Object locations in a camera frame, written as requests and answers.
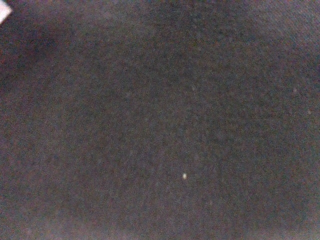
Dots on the black tablecloth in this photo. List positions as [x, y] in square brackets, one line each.
[160, 120]

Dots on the white thesis book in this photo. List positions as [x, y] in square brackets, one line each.
[5, 11]

